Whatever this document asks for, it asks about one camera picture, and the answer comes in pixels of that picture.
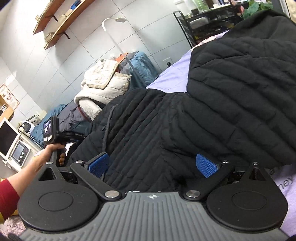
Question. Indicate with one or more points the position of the white monitor device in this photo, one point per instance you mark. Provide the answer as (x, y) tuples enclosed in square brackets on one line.
[(8, 137)]

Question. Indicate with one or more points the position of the black quilted jacket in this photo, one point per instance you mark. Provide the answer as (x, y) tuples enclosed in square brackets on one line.
[(239, 106)]

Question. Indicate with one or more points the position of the left hand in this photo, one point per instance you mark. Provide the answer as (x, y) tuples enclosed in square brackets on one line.
[(43, 156)]

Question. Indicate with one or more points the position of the black metal rack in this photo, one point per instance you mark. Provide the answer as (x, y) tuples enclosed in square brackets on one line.
[(209, 23)]

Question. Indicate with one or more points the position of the white gooseneck lamp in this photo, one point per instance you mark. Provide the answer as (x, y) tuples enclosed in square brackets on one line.
[(117, 35)]

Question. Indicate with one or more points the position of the lower wooden wall shelf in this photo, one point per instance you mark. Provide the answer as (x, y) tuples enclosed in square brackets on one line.
[(67, 22)]

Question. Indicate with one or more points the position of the wooden wall shelf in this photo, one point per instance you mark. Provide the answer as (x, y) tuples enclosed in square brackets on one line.
[(48, 13), (67, 22)]

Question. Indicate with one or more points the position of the upper wooden wall shelf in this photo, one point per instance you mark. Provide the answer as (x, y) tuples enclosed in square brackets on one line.
[(48, 13)]

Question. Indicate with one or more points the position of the small screen control unit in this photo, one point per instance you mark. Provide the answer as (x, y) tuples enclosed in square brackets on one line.
[(20, 153)]

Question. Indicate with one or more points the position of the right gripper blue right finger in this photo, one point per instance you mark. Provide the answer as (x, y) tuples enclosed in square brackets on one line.
[(205, 166)]

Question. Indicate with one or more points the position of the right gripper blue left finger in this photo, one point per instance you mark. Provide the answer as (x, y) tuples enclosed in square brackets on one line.
[(98, 165)]

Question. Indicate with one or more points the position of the grey garment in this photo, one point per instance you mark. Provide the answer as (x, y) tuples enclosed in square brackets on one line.
[(73, 118)]

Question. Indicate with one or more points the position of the cream puffer jacket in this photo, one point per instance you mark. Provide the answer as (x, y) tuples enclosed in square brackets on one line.
[(101, 84)]

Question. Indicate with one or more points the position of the green potted plant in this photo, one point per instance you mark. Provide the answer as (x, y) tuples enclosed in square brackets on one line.
[(256, 6)]

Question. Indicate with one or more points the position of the lilac printed bed sheet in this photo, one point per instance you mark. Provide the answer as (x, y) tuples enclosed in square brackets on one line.
[(175, 78)]

